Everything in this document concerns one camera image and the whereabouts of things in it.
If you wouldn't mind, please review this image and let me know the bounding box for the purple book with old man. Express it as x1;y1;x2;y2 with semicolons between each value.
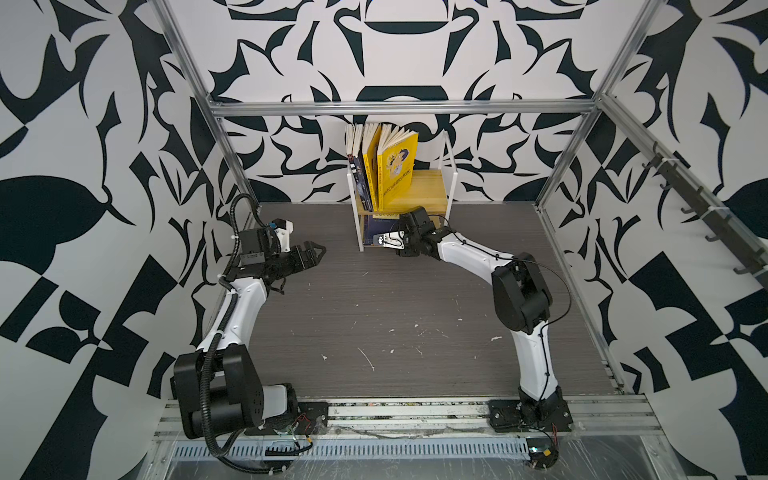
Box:
347;141;372;212

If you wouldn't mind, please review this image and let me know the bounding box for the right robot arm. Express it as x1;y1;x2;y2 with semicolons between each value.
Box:
395;207;562;421

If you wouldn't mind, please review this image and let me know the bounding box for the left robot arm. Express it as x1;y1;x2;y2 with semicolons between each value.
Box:
172;219;326;439

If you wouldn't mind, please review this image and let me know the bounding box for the wooden white bookshelf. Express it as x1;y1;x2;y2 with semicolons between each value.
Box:
346;133;458;252

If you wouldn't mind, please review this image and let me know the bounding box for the black book leaning upright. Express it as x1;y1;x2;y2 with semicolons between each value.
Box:
345;124;364;159

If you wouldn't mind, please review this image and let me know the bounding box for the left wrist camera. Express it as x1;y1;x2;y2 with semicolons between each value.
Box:
270;218;294;252

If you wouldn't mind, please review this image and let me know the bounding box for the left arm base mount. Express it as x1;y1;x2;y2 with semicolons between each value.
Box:
262;401;330;435

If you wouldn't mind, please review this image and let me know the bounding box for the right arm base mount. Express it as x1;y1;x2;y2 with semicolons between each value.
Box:
487;395;573;433

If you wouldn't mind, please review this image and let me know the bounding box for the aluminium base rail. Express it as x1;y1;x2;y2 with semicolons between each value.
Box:
149;392;667;445

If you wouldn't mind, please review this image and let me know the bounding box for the wall hook rail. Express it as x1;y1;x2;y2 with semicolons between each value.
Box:
643;151;767;289

